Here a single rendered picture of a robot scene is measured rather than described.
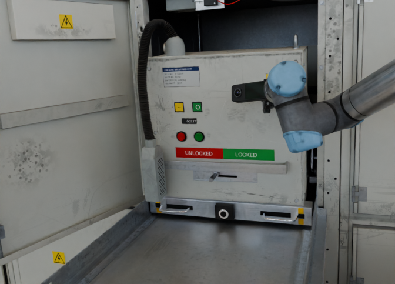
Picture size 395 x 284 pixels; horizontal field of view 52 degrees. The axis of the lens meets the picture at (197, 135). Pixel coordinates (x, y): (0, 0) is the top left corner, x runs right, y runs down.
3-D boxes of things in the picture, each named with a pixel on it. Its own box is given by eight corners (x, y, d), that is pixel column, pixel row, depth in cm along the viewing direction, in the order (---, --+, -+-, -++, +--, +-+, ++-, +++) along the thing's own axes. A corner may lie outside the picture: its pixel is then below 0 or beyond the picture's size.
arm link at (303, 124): (343, 139, 88) (327, 90, 89) (305, 151, 82) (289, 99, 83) (318, 145, 95) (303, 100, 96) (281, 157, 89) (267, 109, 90)
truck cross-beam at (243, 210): (311, 226, 124) (311, 207, 123) (150, 212, 142) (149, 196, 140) (313, 218, 129) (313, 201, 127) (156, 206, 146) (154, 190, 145)
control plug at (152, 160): (158, 203, 128) (153, 149, 123) (145, 201, 129) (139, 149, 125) (168, 193, 135) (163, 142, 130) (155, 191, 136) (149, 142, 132)
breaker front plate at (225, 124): (302, 211, 124) (301, 52, 112) (157, 200, 140) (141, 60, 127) (302, 209, 126) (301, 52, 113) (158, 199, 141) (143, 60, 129)
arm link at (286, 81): (277, 103, 83) (264, 63, 84) (271, 109, 94) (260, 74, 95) (314, 92, 83) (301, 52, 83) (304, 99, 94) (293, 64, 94)
